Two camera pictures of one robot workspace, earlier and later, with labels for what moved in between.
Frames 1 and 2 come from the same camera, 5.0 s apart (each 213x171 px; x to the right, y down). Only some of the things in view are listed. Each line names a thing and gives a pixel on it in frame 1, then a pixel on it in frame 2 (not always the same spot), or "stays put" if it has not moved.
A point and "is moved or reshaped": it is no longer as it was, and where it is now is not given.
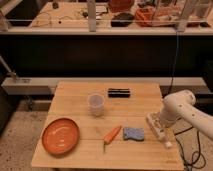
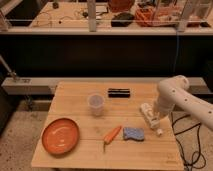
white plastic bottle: x=164 y=133 is moved or reshaped
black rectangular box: x=119 y=92 stays put
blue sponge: x=136 y=134 stays put
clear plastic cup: x=96 y=104 stays put
